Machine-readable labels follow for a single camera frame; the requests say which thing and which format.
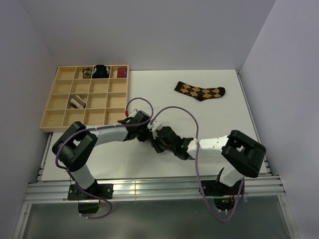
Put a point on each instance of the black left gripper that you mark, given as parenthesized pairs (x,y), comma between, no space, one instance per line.
(145,138)

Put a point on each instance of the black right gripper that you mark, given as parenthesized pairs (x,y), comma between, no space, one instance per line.
(157,138)

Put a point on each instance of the tan brown striped sock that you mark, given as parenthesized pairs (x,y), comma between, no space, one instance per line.
(77,102)

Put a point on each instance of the black white striped sock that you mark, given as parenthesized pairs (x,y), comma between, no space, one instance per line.
(155,145)

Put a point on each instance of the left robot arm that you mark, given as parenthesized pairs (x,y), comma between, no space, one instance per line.
(74,147)

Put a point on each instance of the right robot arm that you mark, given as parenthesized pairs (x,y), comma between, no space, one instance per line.
(244,155)

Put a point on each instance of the brown argyle sock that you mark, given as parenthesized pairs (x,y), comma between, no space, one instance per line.
(198,93)

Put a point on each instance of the wooden compartment tray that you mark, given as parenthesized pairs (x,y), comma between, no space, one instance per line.
(106,99)

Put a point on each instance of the rolled red sock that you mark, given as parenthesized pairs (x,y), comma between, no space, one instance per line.
(122,72)

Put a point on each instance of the rolled black blue sock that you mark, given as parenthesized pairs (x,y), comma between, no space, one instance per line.
(100,71)

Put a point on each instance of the rolled argyle sock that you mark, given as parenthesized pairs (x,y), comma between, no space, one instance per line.
(87,72)

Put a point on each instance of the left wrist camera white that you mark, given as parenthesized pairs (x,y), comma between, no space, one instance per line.
(130,112)

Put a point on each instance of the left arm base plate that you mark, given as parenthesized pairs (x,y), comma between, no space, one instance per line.
(89,200)

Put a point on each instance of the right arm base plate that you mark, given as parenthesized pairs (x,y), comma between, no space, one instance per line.
(224,196)

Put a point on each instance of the aluminium rail frame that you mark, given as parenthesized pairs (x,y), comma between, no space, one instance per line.
(152,208)

